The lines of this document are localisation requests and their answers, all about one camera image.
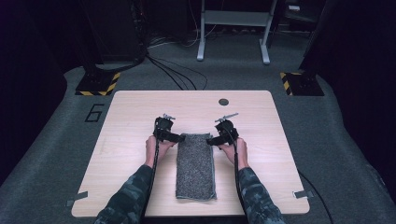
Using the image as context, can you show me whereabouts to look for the person's right hand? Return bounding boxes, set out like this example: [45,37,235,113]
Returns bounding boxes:
[218,138,250,171]

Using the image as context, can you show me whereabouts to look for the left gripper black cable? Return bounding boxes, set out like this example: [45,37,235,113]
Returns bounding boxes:
[139,138,161,224]

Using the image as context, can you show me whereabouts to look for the black stand with striped base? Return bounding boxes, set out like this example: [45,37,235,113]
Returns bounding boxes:
[75,0,121,97]
[279,0,344,97]

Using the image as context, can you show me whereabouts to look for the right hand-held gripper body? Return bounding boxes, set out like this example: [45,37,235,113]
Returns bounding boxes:
[214,112,240,146]

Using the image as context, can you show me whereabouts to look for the white metal stand frame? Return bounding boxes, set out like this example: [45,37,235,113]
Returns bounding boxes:
[196,0,278,65]

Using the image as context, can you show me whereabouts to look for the person's left hand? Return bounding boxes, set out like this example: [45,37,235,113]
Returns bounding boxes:
[145,134,177,169]

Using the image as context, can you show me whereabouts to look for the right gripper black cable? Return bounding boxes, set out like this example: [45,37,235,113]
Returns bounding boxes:
[233,144,248,217]

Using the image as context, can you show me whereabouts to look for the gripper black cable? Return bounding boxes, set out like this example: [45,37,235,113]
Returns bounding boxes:
[233,144,248,217]
[139,138,161,224]

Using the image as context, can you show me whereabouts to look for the dark curtain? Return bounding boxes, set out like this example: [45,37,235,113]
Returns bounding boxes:
[311,0,396,203]
[0,0,82,185]

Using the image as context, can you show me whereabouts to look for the white floor cables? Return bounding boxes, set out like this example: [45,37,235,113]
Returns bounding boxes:
[148,22,219,49]

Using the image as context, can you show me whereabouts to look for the grey tape strip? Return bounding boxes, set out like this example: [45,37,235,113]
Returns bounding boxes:
[292,189,315,200]
[65,190,89,208]

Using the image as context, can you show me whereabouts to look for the thin black cable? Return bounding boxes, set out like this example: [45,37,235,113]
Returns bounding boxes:
[297,171,334,224]

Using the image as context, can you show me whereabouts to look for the grey speckled towel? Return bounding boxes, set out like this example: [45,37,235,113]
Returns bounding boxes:
[175,133,218,201]

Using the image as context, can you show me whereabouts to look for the bundle of black floor cables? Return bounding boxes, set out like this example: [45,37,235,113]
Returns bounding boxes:
[146,54,209,91]

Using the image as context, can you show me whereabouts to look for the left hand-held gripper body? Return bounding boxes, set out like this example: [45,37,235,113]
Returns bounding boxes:
[153,113,176,138]

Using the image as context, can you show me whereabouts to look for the black cabinet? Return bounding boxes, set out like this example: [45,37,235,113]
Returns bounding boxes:
[83,0,146,63]

